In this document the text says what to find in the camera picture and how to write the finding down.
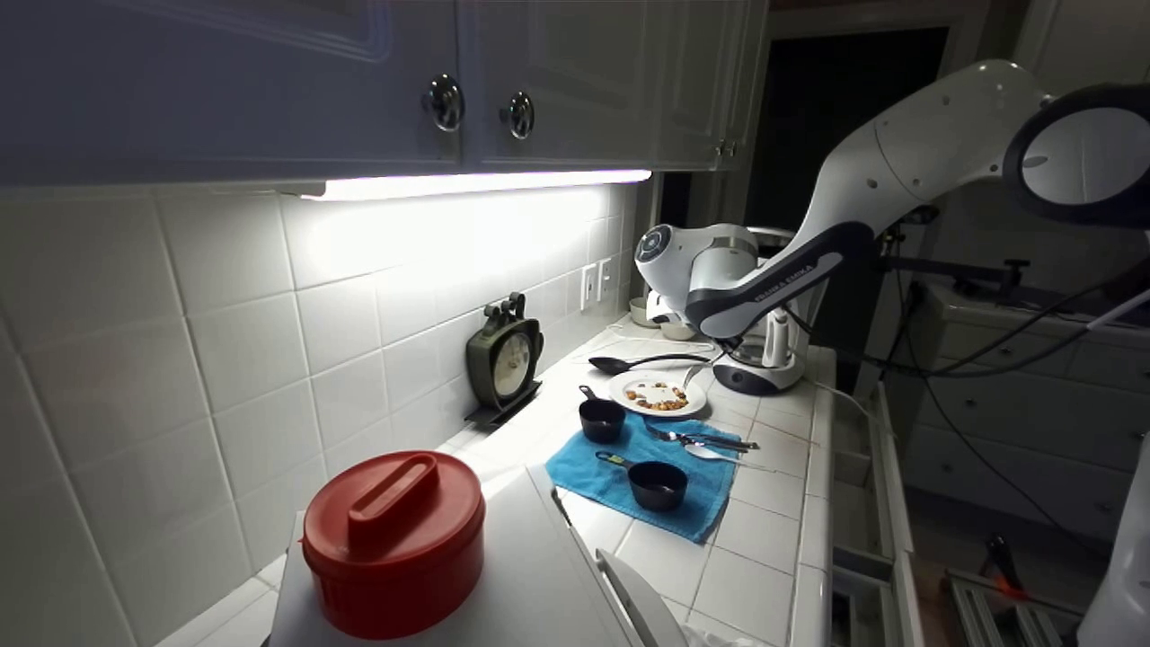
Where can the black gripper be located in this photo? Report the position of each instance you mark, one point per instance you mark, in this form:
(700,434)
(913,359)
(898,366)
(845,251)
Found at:
(724,350)

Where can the silver metal fork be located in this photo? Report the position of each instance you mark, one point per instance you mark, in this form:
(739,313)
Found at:
(739,444)
(685,381)

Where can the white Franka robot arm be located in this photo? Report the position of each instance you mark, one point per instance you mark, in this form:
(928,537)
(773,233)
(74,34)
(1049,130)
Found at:
(909,144)

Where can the white plate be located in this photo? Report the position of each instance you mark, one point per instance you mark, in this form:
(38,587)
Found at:
(655,402)

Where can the white coffee maker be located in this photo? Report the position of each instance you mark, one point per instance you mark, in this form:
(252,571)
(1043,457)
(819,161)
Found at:
(767,381)

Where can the glass coffee carafe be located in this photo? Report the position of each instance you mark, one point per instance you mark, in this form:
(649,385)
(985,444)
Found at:
(776,342)

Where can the brown food pieces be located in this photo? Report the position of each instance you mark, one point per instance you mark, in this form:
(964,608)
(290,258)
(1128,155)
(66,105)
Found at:
(653,396)

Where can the black plastic ladle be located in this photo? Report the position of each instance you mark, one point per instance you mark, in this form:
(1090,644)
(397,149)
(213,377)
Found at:
(612,366)

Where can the small black pot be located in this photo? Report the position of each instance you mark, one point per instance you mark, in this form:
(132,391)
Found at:
(660,488)
(600,423)

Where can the blue cloth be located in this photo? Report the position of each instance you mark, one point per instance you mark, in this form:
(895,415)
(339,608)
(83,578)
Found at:
(588,474)

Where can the open white drawer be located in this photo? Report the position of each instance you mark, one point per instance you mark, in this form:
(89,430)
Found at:
(855,505)

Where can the dark analog kitchen clock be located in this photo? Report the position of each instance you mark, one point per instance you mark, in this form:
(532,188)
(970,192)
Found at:
(506,366)

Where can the under-cabinet light strip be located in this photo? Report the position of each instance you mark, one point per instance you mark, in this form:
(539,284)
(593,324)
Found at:
(480,185)

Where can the white drawer chest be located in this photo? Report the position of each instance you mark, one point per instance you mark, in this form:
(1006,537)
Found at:
(1019,420)

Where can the round metal cabinet knob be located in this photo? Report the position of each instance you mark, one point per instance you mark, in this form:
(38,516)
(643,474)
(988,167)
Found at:
(444,101)
(518,117)

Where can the red lidded container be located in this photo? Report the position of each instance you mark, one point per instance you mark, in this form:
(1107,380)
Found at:
(388,543)

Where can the white upper cabinets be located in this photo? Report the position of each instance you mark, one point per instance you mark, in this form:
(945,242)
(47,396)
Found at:
(238,85)

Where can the white wall outlet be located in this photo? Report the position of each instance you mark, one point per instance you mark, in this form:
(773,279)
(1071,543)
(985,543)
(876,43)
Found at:
(593,284)

